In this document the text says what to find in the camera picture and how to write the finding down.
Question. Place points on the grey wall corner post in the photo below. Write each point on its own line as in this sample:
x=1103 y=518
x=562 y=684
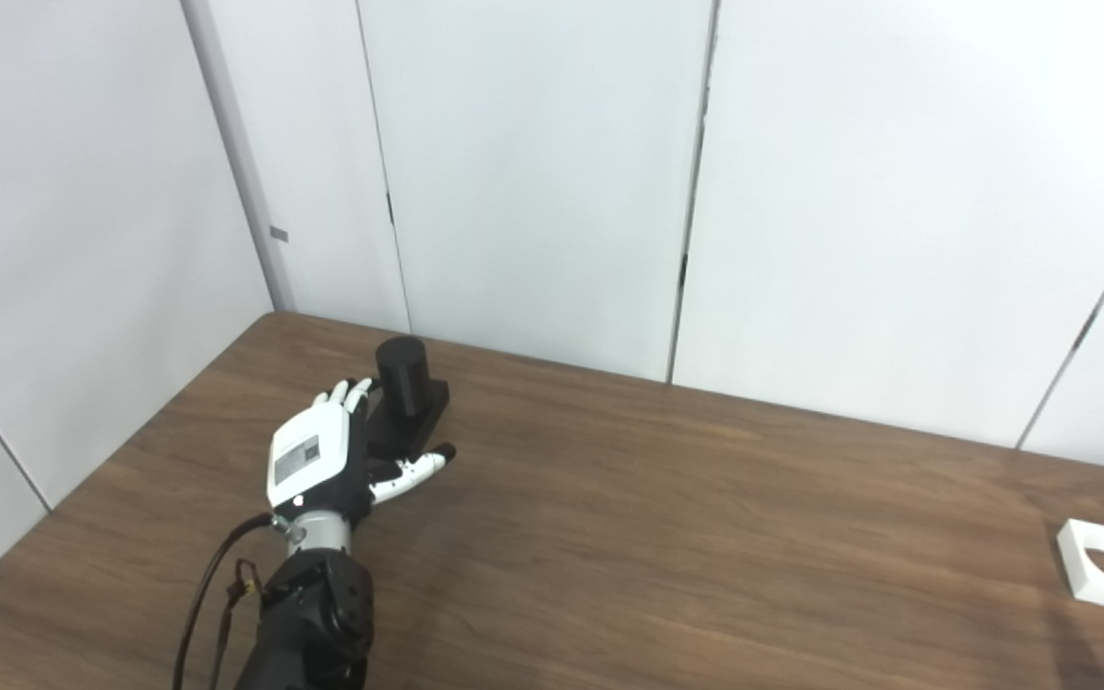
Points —
x=245 y=192

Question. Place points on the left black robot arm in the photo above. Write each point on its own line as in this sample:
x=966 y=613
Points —
x=312 y=613

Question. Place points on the black peg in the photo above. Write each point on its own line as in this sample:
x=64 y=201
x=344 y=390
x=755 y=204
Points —
x=403 y=383

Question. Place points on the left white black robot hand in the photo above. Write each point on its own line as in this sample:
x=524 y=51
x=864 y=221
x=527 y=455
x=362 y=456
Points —
x=308 y=460

